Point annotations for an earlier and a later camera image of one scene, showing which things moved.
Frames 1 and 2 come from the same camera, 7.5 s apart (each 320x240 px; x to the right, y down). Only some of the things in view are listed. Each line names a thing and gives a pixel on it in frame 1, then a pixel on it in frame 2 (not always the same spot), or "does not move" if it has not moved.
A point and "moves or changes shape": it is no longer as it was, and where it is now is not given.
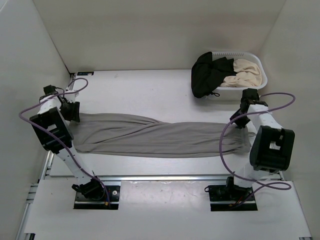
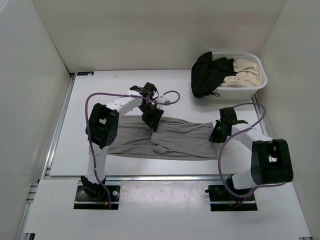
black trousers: [208, 74] does not move
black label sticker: [85, 73] does not move
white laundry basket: [235, 93] does not move
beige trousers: [248, 74] does not move
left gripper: [74, 115] → [153, 121]
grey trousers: [111, 133] moves or changes shape
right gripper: [240, 124] → [214, 137]
